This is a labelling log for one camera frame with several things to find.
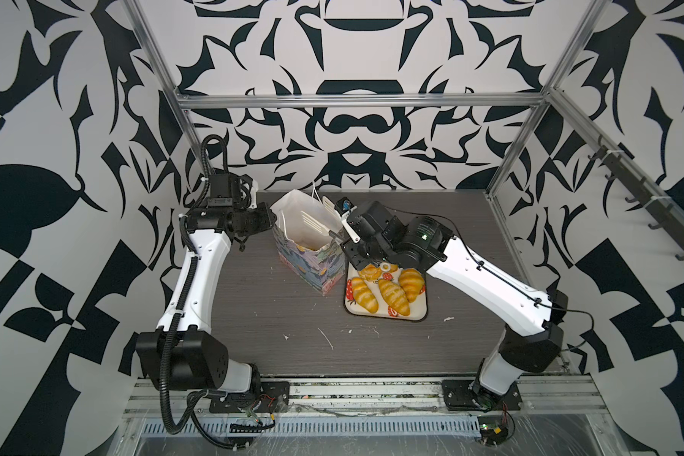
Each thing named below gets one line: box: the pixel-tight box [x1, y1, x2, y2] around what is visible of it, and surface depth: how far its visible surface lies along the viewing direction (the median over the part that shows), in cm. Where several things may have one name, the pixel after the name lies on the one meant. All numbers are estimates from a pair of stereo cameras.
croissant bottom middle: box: [378, 278, 411, 318], surface depth 90 cm
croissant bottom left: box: [351, 277, 380, 315], surface depth 91 cm
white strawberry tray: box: [344, 262, 428, 322], surface depth 91 cm
